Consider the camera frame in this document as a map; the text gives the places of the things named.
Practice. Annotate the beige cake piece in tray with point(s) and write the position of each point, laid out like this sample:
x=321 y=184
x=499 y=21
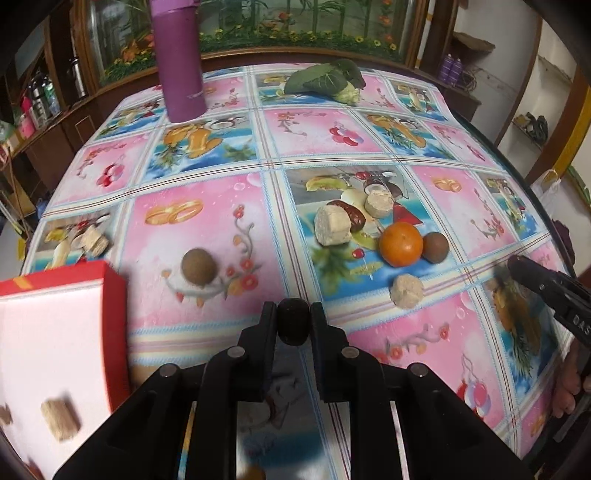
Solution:
x=60 y=418

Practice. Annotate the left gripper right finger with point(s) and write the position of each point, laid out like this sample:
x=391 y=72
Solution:
x=343 y=373

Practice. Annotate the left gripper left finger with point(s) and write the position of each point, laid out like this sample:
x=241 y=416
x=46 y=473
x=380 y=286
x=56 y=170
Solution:
x=243 y=371

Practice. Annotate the dark wooden sideboard cabinet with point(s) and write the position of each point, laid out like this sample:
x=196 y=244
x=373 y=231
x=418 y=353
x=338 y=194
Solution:
x=65 y=65

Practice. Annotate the brown kiwi-like fruit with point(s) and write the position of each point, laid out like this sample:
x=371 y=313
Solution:
x=435 y=247

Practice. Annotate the orange tangerine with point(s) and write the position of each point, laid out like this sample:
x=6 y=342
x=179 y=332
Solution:
x=401 y=244

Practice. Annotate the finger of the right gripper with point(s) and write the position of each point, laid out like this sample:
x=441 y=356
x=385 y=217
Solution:
x=533 y=275

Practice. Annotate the dark round fruit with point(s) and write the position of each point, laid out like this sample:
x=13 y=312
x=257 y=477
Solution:
x=293 y=321

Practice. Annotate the purple thermos bottle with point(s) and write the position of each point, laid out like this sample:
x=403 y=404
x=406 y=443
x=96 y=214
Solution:
x=176 y=44

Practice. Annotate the green leafy vegetable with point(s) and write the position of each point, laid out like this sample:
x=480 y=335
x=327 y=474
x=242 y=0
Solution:
x=341 y=80

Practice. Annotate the dark red jujube date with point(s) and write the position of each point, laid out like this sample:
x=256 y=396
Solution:
x=356 y=217

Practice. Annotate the person's right hand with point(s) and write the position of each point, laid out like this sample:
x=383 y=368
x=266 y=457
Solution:
x=569 y=383

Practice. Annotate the brown round longan fruit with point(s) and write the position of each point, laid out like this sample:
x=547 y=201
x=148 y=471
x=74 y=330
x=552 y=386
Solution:
x=198 y=267

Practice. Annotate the colourful fruit pattern tablecloth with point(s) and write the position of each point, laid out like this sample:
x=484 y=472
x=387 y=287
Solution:
x=245 y=181

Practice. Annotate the red white tray box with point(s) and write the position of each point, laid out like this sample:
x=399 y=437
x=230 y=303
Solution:
x=63 y=333

